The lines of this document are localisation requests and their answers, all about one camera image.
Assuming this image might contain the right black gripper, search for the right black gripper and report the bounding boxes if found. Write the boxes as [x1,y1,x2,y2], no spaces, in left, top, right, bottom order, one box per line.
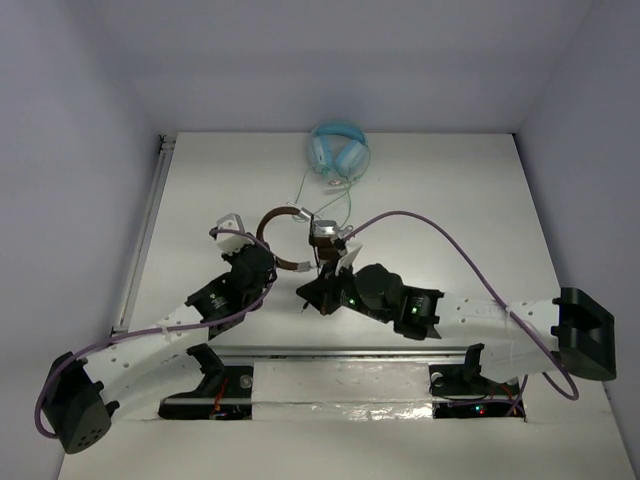
[298,257,393,324]

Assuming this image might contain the brown silver headphones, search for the brown silver headphones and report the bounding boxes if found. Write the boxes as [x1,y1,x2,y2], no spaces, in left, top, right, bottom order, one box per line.
[256,205,347,267]

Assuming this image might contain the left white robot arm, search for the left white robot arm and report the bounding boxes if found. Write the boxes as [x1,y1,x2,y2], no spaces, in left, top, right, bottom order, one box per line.
[35,244,276,454]

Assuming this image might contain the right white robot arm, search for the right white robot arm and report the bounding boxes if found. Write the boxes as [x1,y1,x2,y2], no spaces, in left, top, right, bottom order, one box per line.
[296,264,617,393]

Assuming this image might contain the light blue headphones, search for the light blue headphones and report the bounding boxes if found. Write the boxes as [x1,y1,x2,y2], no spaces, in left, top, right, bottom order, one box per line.
[307,121,370,182]

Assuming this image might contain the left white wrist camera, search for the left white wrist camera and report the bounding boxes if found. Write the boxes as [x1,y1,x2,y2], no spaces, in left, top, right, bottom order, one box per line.
[209,213,252,254]

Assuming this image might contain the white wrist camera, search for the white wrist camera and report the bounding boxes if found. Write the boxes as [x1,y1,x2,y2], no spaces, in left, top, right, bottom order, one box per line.
[332,237,363,276]
[209,213,252,254]

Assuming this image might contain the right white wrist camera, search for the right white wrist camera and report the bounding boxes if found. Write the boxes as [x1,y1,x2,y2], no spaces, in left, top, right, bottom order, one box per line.
[332,237,363,276]

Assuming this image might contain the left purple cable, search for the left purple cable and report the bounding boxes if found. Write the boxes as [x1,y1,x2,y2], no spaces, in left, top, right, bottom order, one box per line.
[33,227,279,440]

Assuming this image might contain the purple cable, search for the purple cable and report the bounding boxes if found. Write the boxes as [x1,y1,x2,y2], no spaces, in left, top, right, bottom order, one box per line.
[344,210,580,402]
[33,227,279,440]

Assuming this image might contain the green headphone cable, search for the green headphone cable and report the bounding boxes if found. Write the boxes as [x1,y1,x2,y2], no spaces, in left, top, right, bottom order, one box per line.
[290,167,372,234]

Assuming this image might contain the aluminium rail front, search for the aluminium rail front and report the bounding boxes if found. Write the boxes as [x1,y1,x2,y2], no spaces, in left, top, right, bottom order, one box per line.
[213,345,466,361]

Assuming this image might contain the aluminium rail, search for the aluminium rail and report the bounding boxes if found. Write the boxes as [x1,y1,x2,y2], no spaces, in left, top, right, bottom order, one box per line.
[213,345,466,361]
[111,134,177,335]

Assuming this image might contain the aluminium rail left side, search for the aluminium rail left side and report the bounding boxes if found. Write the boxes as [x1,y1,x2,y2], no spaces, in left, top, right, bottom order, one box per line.
[111,134,177,335]

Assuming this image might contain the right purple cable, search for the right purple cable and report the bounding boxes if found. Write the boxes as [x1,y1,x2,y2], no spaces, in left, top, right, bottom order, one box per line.
[344,210,580,402]

